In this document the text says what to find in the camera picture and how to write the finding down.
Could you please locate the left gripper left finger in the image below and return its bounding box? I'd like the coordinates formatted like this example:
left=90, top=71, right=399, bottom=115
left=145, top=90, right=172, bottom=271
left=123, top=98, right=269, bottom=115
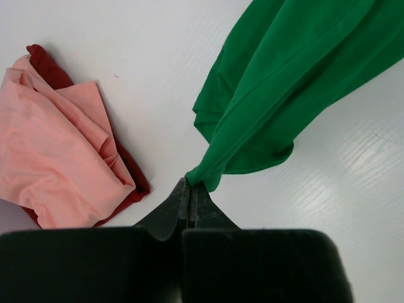
left=134, top=177, right=189, bottom=242

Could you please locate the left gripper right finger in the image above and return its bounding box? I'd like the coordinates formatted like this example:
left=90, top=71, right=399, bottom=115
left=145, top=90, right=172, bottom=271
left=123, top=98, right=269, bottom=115
left=188, top=184, right=239, bottom=229

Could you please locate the green t shirt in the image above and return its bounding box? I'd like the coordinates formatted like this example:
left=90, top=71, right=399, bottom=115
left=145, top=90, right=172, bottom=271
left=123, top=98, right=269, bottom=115
left=186, top=1, right=403, bottom=191

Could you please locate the pink folded t shirt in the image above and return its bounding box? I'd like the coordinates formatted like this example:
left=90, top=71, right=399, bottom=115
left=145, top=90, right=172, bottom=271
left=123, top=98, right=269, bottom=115
left=1, top=56, right=136, bottom=229

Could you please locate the dark red folded t shirt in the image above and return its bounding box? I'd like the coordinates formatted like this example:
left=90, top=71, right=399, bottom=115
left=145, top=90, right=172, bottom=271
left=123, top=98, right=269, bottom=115
left=26, top=44, right=151, bottom=227

